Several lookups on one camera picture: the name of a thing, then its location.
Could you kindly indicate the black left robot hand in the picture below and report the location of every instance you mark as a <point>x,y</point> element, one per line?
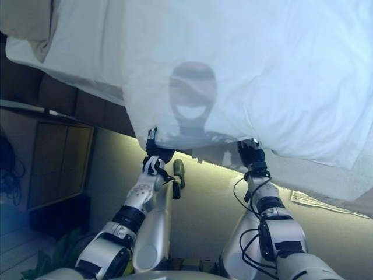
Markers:
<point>157,153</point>

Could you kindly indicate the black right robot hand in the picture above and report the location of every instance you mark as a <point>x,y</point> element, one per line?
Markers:
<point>252,156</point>

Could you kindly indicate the white duvet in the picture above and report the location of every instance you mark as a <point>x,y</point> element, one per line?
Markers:
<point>262,73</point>

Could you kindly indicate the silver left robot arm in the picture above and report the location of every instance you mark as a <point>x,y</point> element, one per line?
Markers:
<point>140,198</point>

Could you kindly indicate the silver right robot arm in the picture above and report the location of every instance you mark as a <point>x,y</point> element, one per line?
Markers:
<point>279,227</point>

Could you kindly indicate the brown upholstered bed base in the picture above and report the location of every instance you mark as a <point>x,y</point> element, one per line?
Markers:
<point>87,105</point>

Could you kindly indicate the brown upholstered bed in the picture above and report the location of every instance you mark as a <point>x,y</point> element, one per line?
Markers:
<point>87,43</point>

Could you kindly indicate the fringed pale rug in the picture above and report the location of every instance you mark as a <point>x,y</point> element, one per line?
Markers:
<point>320,201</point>

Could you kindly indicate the silver right robot leg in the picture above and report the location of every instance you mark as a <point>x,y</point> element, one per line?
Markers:
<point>242,242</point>

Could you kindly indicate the wooden nightstand with drawers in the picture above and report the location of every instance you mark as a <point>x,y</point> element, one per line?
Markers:
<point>61,163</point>

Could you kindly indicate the black box under nightstand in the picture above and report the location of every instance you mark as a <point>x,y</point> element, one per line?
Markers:
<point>58,214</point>

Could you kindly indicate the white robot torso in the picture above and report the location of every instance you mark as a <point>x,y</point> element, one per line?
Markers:
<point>175,275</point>

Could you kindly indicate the large beige pillow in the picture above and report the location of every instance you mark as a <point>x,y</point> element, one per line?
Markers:
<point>26,23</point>

